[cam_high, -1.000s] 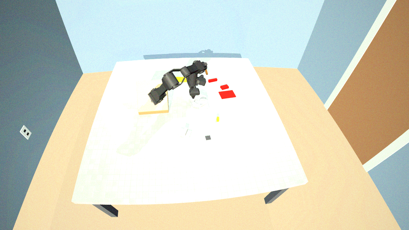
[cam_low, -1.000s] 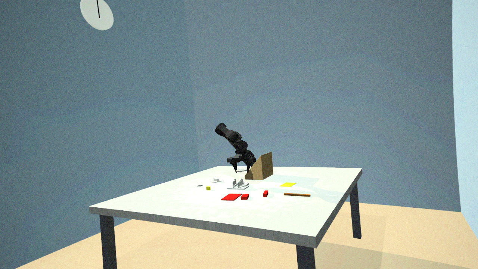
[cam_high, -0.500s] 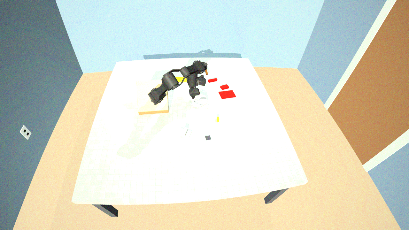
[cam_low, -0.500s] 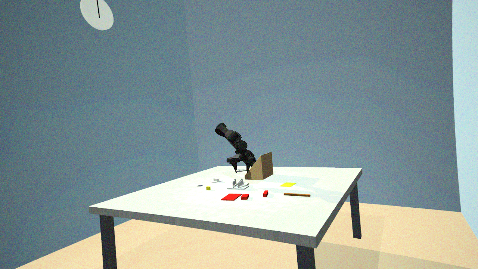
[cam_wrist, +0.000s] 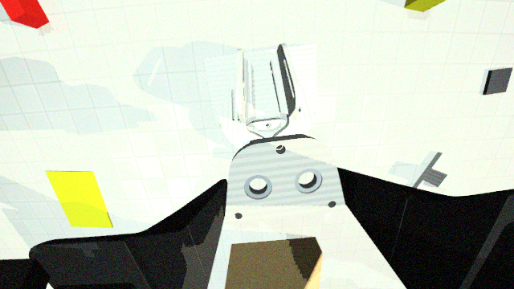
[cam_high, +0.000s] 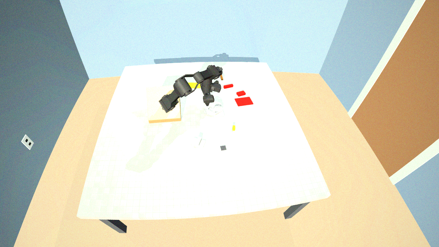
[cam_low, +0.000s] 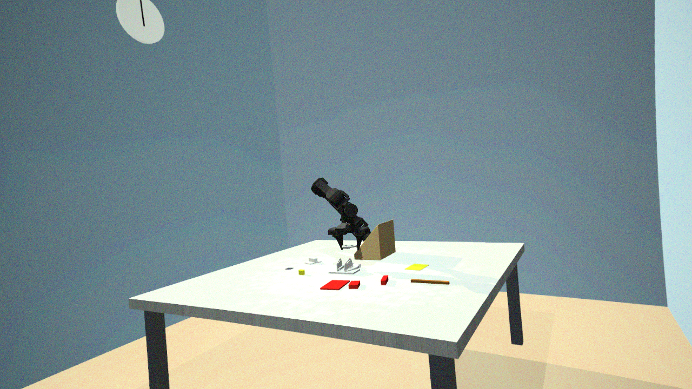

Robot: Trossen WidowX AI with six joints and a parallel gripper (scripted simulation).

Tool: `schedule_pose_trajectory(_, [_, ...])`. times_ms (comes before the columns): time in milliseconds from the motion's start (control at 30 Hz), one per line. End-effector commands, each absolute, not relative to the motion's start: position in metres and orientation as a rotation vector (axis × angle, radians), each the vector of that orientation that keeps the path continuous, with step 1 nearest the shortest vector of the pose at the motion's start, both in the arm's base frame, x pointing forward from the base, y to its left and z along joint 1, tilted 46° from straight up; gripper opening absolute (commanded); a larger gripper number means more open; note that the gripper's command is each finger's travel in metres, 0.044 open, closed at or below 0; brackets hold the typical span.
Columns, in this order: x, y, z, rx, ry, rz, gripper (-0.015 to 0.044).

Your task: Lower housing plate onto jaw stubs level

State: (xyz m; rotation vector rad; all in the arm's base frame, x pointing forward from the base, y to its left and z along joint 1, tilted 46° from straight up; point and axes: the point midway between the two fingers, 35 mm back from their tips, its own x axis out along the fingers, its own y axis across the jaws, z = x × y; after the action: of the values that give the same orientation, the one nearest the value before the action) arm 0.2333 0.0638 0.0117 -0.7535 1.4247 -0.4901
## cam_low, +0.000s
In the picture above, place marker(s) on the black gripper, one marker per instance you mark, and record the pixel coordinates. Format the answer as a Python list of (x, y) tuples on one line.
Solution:
[(361, 231)]

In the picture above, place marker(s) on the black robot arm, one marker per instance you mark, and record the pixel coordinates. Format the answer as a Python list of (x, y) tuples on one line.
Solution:
[(337, 199)]

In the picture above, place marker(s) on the red flat plate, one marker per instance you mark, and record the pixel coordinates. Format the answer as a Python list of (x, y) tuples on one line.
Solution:
[(335, 285)]

